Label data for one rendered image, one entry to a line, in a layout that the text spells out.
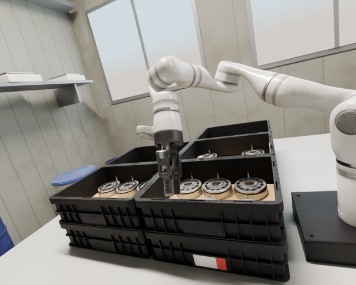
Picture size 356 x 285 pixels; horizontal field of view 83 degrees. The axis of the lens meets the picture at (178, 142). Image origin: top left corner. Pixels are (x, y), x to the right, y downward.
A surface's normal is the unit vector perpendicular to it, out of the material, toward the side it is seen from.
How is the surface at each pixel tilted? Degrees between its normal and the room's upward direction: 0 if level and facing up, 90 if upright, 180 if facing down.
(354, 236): 4
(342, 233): 4
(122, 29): 90
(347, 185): 94
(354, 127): 97
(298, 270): 0
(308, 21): 90
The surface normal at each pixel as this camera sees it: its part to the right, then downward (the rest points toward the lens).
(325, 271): -0.22, -0.95
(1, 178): 0.92, -0.11
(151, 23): -0.34, 0.30
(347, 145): -0.84, 0.40
